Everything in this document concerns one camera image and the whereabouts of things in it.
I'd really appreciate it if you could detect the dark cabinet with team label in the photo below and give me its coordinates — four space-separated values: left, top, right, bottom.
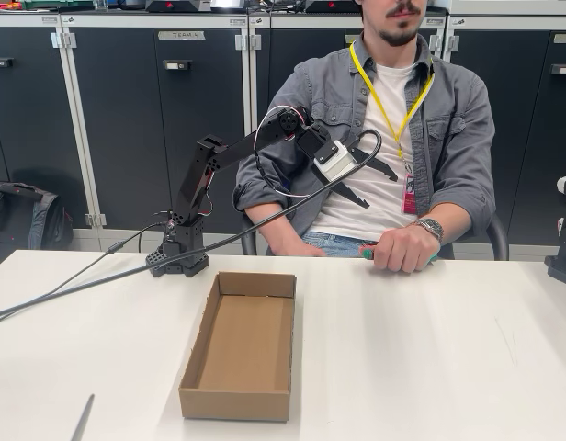
60 11 252 252

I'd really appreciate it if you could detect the person's right forearm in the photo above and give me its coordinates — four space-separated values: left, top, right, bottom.
248 201 311 254

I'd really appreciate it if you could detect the person's left hand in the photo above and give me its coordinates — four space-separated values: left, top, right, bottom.
372 224 443 275

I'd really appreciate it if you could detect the silver wristwatch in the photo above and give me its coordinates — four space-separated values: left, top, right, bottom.
413 219 445 244

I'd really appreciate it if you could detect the silver device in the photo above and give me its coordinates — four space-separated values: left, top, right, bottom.
210 0 246 14

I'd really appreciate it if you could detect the team four tape label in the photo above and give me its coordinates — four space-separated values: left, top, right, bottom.
157 30 206 41

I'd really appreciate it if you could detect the thick grey camera cable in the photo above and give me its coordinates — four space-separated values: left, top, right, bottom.
0 130 383 325

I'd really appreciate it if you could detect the black office chair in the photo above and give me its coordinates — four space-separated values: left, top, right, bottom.
240 213 510 262

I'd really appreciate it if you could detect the white gripper camera box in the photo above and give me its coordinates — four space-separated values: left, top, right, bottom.
312 140 358 181

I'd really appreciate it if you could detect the black grey backpack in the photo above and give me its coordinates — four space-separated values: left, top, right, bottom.
0 181 75 272

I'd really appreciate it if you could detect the person's right hand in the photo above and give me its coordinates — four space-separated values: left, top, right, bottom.
282 236 328 257

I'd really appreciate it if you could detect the person's left forearm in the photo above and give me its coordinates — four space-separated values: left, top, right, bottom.
420 192 477 235

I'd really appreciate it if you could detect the man in grey shirt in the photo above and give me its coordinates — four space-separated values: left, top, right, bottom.
232 0 498 258

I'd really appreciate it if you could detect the yellow lanyard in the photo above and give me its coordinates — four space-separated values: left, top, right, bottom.
349 40 435 174

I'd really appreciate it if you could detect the green box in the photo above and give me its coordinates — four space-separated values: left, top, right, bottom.
21 0 96 11

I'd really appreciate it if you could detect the green marker with red label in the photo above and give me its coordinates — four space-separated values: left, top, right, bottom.
358 243 443 266

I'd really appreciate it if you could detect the open cardboard box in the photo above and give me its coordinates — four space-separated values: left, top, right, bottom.
178 270 297 423

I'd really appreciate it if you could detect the red name badge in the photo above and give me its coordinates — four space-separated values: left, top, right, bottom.
401 172 420 216

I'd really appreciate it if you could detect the thin black base cable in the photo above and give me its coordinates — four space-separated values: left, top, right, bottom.
0 222 172 322

